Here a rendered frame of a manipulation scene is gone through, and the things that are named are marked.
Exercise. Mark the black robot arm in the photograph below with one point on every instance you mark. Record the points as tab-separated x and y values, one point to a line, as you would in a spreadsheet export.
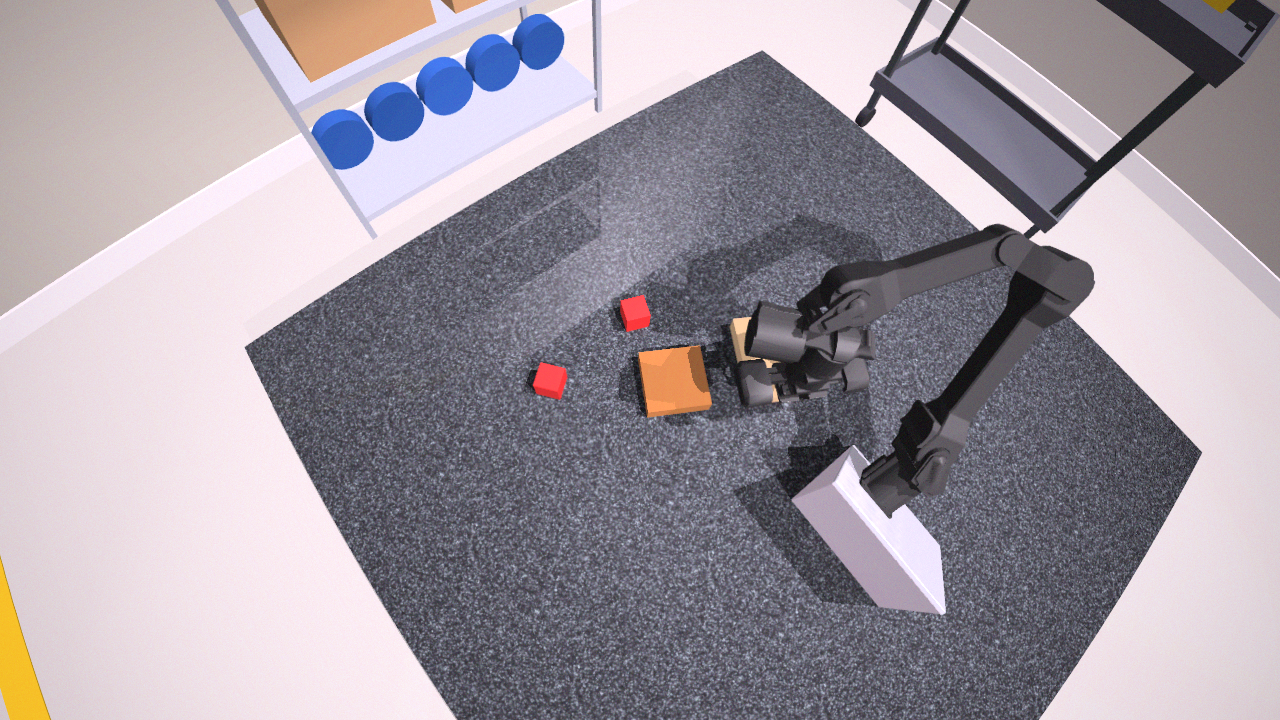
1047	287

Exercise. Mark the orange square block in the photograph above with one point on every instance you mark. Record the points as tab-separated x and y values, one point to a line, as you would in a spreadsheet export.
674	381

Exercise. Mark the red square block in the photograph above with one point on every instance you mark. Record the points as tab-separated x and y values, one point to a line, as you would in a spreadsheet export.
635	313
550	381

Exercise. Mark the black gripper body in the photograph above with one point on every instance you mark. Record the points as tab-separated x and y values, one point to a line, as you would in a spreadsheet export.
753	380

